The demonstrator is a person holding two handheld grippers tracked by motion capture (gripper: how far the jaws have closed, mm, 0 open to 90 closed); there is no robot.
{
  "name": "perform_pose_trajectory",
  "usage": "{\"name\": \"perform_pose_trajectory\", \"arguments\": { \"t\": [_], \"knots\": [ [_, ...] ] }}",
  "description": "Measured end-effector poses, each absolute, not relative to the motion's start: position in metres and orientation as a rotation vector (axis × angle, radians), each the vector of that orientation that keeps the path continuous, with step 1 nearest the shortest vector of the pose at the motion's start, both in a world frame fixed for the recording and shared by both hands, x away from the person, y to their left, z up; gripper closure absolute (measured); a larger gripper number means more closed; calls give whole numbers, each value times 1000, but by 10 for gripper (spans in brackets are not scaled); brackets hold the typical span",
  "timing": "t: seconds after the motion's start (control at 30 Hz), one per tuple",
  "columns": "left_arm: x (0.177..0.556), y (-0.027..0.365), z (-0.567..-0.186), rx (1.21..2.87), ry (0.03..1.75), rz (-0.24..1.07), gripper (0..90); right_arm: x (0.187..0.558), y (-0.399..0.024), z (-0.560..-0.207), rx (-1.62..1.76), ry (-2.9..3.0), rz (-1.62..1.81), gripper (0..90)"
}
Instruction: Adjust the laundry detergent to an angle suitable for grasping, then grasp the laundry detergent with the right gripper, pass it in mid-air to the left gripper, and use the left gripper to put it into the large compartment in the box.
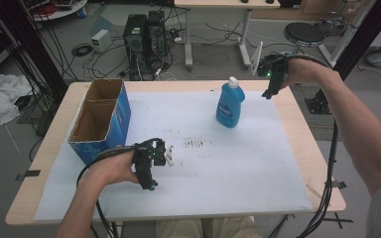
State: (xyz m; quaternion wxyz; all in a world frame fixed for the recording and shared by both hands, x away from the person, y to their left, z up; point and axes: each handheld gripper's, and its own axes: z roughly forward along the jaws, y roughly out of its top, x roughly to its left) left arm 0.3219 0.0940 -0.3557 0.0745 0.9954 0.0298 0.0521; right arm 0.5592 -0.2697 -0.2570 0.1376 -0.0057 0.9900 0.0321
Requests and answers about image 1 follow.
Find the black tape strip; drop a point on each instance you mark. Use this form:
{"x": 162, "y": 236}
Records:
{"x": 29, "y": 174}

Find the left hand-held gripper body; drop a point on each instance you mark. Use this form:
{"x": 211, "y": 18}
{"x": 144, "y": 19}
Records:
{"x": 144, "y": 165}

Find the person's right hand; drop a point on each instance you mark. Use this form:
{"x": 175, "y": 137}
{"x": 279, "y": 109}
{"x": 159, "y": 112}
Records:
{"x": 306, "y": 71}

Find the person's beige trousers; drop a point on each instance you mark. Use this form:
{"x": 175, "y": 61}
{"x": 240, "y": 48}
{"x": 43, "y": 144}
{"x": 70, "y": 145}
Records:
{"x": 208, "y": 228}

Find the blue cardboard box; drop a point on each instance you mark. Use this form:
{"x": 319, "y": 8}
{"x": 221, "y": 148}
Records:
{"x": 114, "y": 119}

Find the black round stool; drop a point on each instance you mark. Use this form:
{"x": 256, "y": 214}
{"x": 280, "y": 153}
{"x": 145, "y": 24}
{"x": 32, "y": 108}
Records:
{"x": 304, "y": 33}

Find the person's left hand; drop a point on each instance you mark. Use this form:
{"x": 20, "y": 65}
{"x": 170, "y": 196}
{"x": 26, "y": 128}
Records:
{"x": 112, "y": 169}

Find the light wooden table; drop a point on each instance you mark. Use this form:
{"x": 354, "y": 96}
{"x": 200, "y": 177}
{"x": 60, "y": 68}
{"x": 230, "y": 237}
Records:
{"x": 302, "y": 145}

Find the black floor bracket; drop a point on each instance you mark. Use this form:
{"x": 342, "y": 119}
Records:
{"x": 318, "y": 103}

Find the white paper sheet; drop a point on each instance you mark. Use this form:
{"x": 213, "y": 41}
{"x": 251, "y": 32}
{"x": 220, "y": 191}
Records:
{"x": 228, "y": 172}

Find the white metal stand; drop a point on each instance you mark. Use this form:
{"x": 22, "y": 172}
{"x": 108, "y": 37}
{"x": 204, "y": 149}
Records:
{"x": 350, "y": 31}

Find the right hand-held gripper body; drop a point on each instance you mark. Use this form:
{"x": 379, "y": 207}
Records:
{"x": 275, "y": 75}

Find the small white box device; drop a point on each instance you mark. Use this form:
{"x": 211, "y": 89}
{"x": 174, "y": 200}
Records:
{"x": 101, "y": 40}

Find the white crumpled cloth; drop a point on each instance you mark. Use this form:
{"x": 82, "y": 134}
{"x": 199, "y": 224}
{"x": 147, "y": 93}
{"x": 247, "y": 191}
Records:
{"x": 0, "y": 99}

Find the white-legged wooden desk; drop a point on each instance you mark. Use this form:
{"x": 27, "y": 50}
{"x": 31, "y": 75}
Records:
{"x": 226, "y": 3}

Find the blue detergent bottle white cap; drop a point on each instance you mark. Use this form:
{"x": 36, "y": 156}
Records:
{"x": 230, "y": 105}

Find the black computer tower green label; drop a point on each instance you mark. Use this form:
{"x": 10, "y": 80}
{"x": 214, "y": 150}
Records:
{"x": 135, "y": 43}

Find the round white table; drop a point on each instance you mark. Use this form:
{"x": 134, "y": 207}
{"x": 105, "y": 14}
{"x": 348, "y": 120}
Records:
{"x": 64, "y": 11}

